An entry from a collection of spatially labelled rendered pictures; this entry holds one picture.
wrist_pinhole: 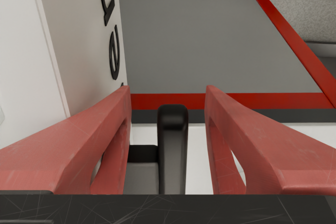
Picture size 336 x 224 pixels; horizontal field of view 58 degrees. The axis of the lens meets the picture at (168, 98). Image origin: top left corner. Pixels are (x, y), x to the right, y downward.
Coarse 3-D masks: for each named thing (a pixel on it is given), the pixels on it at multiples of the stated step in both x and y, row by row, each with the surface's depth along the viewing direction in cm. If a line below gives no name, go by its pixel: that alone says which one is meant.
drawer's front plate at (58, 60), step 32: (0, 0) 7; (32, 0) 7; (64, 0) 8; (96, 0) 12; (0, 32) 7; (32, 32) 7; (64, 32) 8; (96, 32) 12; (0, 64) 8; (32, 64) 8; (64, 64) 8; (96, 64) 12; (32, 96) 8; (64, 96) 8; (96, 96) 12; (32, 128) 9
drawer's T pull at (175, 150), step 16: (160, 112) 11; (176, 112) 11; (160, 128) 11; (176, 128) 11; (144, 144) 13; (160, 144) 12; (176, 144) 12; (128, 160) 12; (144, 160) 12; (160, 160) 12; (176, 160) 12; (128, 176) 13; (144, 176) 13; (160, 176) 13; (176, 176) 13; (128, 192) 13; (144, 192) 13; (160, 192) 13; (176, 192) 13
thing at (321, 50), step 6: (306, 42) 108; (312, 42) 108; (318, 42) 108; (324, 42) 108; (330, 42) 109; (312, 48) 109; (318, 48) 109; (324, 48) 109; (330, 48) 109; (318, 54) 110; (324, 54) 110; (330, 54) 110; (324, 60) 108; (330, 60) 108; (330, 66) 104; (330, 72) 101
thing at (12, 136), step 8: (0, 96) 20; (0, 104) 20; (8, 120) 21; (0, 128) 21; (8, 128) 21; (0, 136) 22; (8, 136) 22; (16, 136) 22; (0, 144) 22; (8, 144) 22
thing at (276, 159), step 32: (224, 96) 11; (224, 128) 9; (256, 128) 7; (288, 128) 7; (224, 160) 11; (256, 160) 6; (288, 160) 6; (320, 160) 6; (224, 192) 10; (256, 192) 6; (288, 192) 5; (320, 192) 5
